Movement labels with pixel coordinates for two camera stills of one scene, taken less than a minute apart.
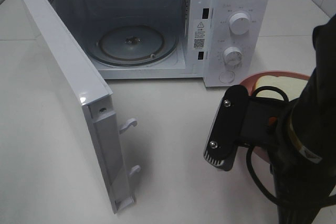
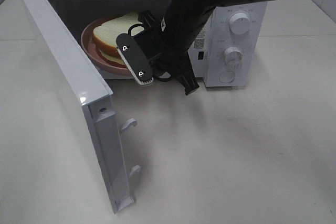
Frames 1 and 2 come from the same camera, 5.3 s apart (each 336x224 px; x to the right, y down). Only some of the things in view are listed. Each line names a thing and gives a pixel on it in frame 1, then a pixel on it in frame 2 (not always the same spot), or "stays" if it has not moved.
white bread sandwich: x=293 y=87 -> x=105 y=35
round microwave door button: x=227 y=76 stays
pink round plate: x=264 y=153 -> x=93 y=55
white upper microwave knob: x=239 y=23 stays
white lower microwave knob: x=232 y=56 stays
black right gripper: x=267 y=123 -> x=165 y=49
